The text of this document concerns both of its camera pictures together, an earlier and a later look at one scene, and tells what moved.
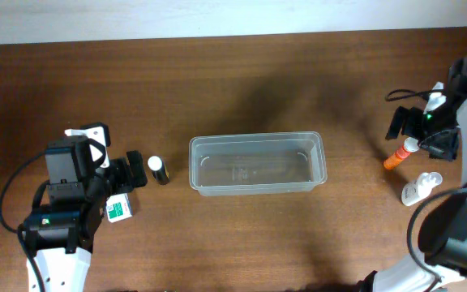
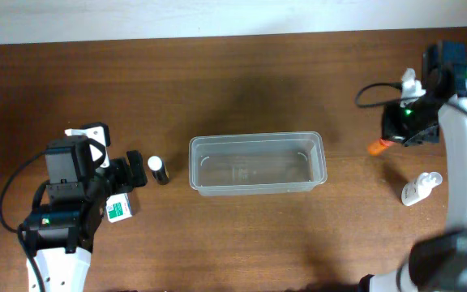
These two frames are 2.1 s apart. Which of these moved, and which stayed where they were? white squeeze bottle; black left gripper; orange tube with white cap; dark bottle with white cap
Moved: orange tube with white cap
Stayed: black left gripper; dark bottle with white cap; white squeeze bottle
